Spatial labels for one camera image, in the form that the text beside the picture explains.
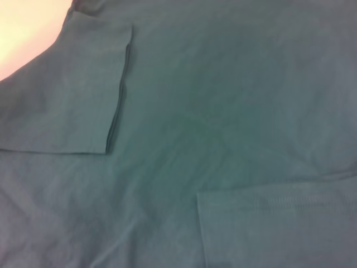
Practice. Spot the teal blue shirt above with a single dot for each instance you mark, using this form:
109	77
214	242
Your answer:
209	125

